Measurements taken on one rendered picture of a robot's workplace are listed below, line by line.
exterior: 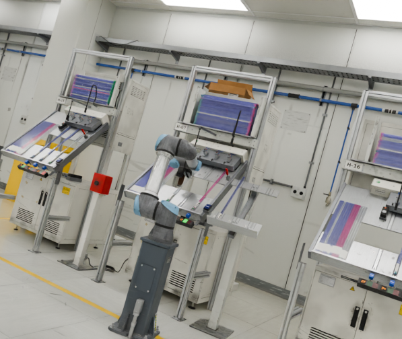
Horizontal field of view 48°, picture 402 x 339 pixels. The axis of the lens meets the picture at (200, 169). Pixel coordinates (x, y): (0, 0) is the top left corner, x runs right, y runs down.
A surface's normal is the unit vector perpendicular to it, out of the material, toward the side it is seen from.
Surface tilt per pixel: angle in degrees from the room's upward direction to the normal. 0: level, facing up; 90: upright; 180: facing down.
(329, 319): 90
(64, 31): 90
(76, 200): 90
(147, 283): 90
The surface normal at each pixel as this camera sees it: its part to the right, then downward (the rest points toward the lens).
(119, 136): 0.85, 0.23
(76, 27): -0.44, -0.15
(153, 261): -0.23, -0.09
